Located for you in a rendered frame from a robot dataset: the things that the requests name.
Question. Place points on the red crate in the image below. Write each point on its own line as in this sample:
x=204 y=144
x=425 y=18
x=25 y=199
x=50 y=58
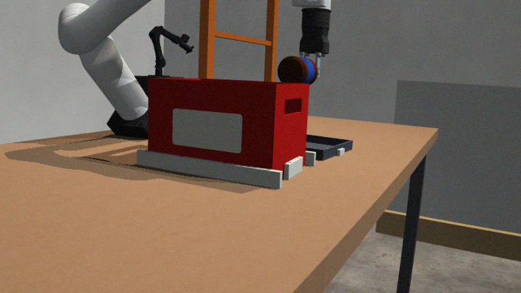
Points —
x=253 y=123

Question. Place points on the brown bottle with blue label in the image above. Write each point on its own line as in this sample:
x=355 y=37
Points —
x=294 y=69

